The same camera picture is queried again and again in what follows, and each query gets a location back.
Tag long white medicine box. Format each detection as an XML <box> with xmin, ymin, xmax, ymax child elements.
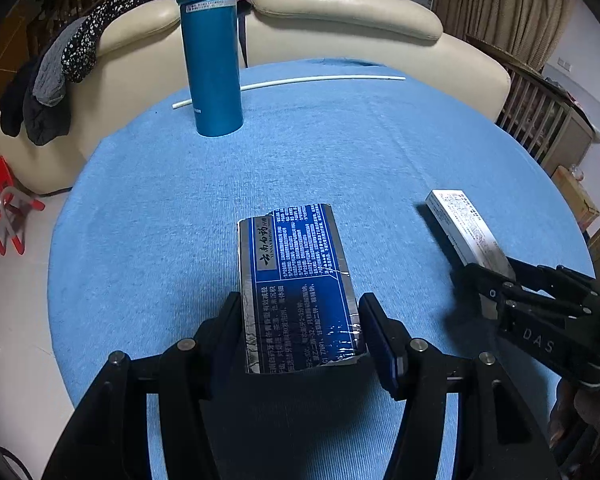
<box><xmin>425</xmin><ymin>189</ymin><xmax>517</xmax><ymax>321</ymax></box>

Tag blue silver carton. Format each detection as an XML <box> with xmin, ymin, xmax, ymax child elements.
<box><xmin>236</xmin><ymin>202</ymin><xmax>366</xmax><ymax>376</ymax></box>

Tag wooden crib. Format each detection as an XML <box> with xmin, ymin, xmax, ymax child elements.
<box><xmin>465</xmin><ymin>35</ymin><xmax>600</xmax><ymax>176</ymax></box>

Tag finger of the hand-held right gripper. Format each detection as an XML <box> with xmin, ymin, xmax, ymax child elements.
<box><xmin>452</xmin><ymin>262</ymin><xmax>600</xmax><ymax>391</ymax></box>
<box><xmin>505</xmin><ymin>257</ymin><xmax>600</xmax><ymax>306</ymax></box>

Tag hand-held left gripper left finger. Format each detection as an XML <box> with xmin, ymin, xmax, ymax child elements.
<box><xmin>41</xmin><ymin>291</ymin><xmax>246</xmax><ymax>480</ymax></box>

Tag thin white rod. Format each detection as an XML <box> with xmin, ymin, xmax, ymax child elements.
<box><xmin>171</xmin><ymin>76</ymin><xmax>407</xmax><ymax>110</ymax></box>

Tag beige curtains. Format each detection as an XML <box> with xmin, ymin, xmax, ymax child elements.
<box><xmin>427</xmin><ymin>0</ymin><xmax>578</xmax><ymax>68</ymax></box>

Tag red folding stool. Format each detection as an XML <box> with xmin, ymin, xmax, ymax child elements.
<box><xmin>0</xmin><ymin>156</ymin><xmax>46</xmax><ymax>256</ymax></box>

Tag person's right hand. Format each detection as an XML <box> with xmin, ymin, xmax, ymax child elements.
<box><xmin>550</xmin><ymin>380</ymin><xmax>600</xmax><ymax>466</ymax></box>

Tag cardboard box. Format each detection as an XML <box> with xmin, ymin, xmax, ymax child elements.
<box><xmin>550</xmin><ymin>165</ymin><xmax>600</xmax><ymax>228</ymax></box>

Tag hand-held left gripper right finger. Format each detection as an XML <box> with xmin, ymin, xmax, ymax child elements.
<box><xmin>358</xmin><ymin>291</ymin><xmax>563</xmax><ymax>480</ymax></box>

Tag blue tablecloth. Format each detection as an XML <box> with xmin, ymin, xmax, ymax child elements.
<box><xmin>47</xmin><ymin>57</ymin><xmax>597</xmax><ymax>480</ymax></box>

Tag black white patterned garment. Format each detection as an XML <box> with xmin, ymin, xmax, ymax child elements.
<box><xmin>60</xmin><ymin>0</ymin><xmax>178</xmax><ymax>83</ymax></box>

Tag blue thermos bottle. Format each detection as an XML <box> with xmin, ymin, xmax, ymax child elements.
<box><xmin>176</xmin><ymin>0</ymin><xmax>244</xmax><ymax>137</ymax></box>

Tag cream leather sofa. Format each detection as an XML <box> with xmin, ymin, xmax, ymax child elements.
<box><xmin>0</xmin><ymin>0</ymin><xmax>512</xmax><ymax>196</ymax></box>

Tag grey knit garment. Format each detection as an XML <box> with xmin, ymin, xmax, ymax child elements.
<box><xmin>32</xmin><ymin>17</ymin><xmax>88</xmax><ymax>103</ymax></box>

